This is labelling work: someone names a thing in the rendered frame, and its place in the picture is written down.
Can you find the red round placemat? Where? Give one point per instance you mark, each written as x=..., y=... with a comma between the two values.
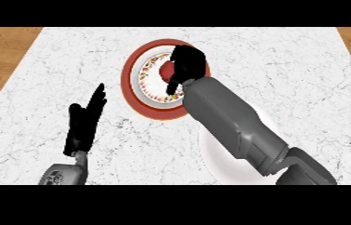
x=132, y=92

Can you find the red bell pepper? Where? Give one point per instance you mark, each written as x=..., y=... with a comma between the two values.
x=166, y=71

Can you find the plain white plate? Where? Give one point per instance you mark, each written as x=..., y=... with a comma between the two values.
x=219, y=160

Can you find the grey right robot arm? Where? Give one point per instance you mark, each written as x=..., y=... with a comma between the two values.
x=238, y=126

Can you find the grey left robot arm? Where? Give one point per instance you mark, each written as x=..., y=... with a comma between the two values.
x=67, y=171

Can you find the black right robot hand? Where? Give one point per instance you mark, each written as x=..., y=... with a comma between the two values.
x=188, y=63

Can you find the white floral rimmed plate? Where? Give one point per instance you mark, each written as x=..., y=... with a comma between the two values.
x=151, y=86

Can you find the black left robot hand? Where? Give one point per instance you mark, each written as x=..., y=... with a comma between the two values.
x=88, y=120

